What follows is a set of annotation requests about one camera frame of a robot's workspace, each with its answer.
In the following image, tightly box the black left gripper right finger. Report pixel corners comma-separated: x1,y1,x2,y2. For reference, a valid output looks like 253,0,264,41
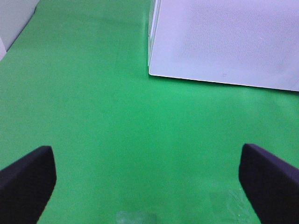
238,144,299,224

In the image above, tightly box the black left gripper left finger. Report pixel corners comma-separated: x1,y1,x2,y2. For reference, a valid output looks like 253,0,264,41
0,146,57,224

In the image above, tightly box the white partition panel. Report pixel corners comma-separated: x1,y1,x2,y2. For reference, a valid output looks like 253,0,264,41
0,0,39,59

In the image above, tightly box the white microwave oven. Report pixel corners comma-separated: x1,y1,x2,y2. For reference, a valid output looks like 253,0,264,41
148,0,161,68

